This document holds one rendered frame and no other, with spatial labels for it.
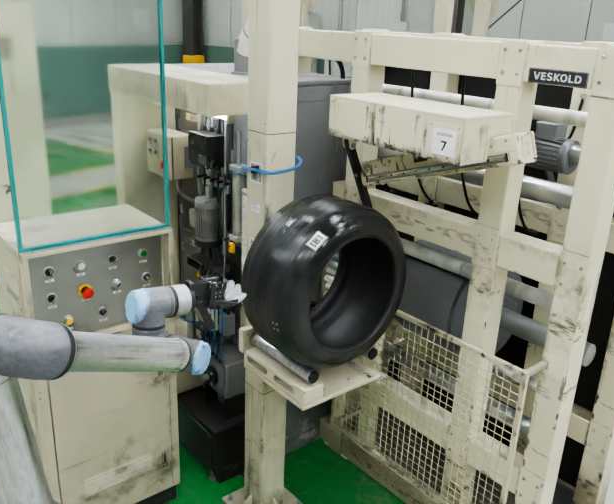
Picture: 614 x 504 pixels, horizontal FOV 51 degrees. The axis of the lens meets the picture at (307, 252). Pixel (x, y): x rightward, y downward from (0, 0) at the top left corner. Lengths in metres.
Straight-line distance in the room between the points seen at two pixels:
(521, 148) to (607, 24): 8.90
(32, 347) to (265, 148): 1.21
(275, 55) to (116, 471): 1.74
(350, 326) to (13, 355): 1.42
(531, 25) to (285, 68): 9.16
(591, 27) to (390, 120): 8.99
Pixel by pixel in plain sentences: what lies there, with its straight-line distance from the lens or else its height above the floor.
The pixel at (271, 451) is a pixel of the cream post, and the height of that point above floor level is 0.33.
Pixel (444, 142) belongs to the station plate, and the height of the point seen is 1.70.
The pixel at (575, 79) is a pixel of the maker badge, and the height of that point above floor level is 1.90.
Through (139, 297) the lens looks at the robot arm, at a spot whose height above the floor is 1.31.
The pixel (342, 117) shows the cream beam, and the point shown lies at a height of 1.71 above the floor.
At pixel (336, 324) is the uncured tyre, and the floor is 0.94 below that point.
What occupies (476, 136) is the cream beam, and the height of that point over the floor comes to 1.72.
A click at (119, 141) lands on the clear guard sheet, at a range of 2.36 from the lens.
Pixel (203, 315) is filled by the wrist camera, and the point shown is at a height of 1.21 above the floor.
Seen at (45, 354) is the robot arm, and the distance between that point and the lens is 1.34.
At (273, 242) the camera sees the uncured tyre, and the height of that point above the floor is 1.36.
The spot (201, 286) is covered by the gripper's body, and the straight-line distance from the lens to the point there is 1.89.
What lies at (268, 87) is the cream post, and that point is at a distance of 2.23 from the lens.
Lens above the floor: 2.04
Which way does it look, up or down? 20 degrees down
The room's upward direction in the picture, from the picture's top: 2 degrees clockwise
